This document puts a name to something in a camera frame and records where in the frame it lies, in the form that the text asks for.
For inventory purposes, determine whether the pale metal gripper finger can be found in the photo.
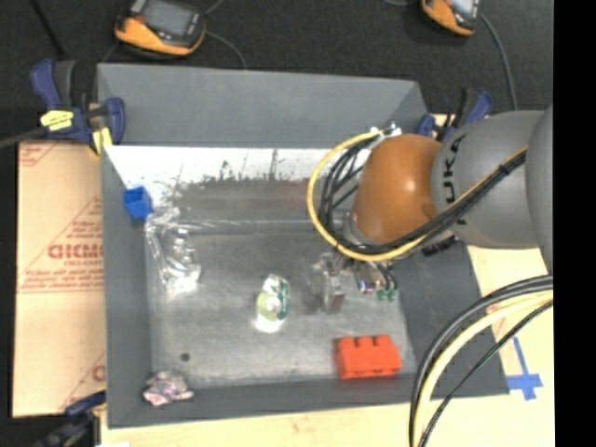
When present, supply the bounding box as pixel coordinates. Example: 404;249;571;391
323;271;347;315
310;252;337;298

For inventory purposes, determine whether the white and green plastic bottle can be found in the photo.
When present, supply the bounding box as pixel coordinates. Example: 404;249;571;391
252;273;292;334

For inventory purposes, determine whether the red toy brick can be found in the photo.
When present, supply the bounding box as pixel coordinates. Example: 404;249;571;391
332;333;404;381

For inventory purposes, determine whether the grey metal bin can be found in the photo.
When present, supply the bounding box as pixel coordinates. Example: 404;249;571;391
95;62;509;427

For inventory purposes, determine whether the clear plastic bag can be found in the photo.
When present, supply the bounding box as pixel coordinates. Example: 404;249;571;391
142;206;203;298

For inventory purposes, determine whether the crumpled multicoloured wrapper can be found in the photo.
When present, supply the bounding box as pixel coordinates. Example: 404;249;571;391
141;371;196;408

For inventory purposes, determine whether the blue small box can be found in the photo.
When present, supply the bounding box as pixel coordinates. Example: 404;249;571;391
122;184;155;224

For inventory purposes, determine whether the brown cardboard board, red print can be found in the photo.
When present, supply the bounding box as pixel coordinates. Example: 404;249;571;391
10;139;108;419

